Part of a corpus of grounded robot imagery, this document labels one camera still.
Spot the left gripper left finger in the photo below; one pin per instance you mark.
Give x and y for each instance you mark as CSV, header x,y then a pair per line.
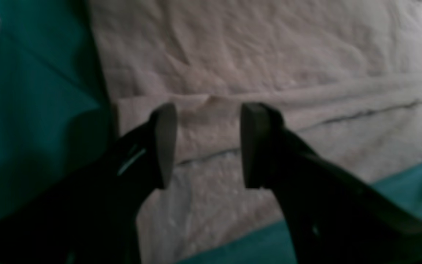
x,y
90,216

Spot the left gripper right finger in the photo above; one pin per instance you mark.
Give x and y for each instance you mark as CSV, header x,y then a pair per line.
x,y
332,217

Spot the pink T-shirt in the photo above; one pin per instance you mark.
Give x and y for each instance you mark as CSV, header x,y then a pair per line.
x,y
346,74

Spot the teal table cloth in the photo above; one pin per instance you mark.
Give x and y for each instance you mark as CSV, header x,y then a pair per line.
x,y
54,115

